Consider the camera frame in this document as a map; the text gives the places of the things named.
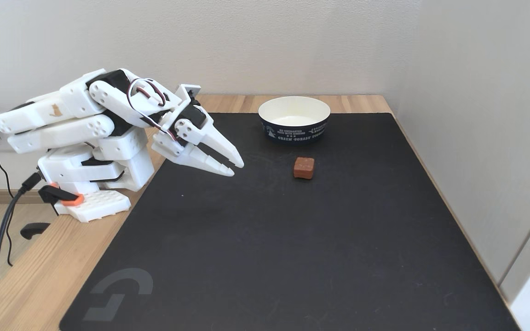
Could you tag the brown toy cube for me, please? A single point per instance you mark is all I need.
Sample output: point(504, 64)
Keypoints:
point(303, 168)

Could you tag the navy and white paper bowl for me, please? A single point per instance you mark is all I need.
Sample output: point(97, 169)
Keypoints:
point(294, 131)

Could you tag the black desk mat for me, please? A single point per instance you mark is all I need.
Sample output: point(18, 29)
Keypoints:
point(292, 239)

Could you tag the black and orange table clamp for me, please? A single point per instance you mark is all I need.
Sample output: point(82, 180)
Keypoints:
point(60, 195)

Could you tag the white wall outlet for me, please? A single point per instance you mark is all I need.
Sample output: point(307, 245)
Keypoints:
point(3, 145)

